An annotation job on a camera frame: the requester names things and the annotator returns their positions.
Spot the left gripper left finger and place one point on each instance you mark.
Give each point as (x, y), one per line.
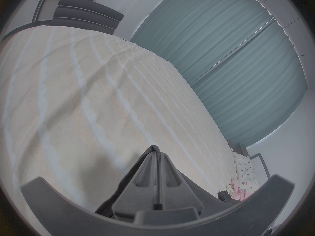
(140, 193)

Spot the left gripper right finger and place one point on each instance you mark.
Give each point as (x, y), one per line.
(179, 193)

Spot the black T-shirt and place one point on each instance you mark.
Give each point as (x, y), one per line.
(205, 193)

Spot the white printed garment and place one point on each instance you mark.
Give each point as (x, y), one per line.
(229, 189)

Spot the pink garment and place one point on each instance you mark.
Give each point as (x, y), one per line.
(240, 192)

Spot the white printed pillow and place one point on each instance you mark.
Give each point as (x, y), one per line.
(247, 171)

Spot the grey bedside table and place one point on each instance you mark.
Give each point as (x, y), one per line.
(237, 147)

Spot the bed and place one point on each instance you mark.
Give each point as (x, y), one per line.
(73, 107)

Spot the blue-green curtain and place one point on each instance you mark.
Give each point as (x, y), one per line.
(258, 87)
(196, 26)

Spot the black chest of drawers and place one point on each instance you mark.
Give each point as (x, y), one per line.
(86, 13)

